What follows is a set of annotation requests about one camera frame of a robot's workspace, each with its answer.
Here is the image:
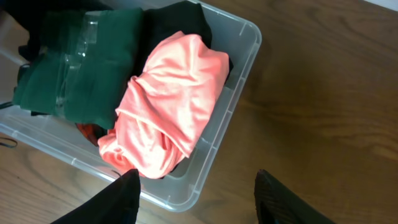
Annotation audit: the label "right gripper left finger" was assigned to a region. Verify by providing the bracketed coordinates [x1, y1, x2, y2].
[52, 169, 141, 224]

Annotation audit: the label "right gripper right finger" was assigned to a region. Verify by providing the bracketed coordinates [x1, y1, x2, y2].
[254, 169, 335, 224]

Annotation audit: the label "red navy plaid shirt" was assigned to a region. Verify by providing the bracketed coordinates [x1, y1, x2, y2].
[75, 123, 108, 147]

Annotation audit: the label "salmon pink garment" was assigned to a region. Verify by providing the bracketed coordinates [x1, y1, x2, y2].
[98, 31, 229, 179]

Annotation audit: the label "dark green garment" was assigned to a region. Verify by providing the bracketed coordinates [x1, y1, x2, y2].
[11, 8, 144, 129]

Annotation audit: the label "dark navy garment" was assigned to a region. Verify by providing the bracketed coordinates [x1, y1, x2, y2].
[1, 0, 111, 62]

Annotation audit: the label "clear plastic storage container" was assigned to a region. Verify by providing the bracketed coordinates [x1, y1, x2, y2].
[1, 4, 262, 212]

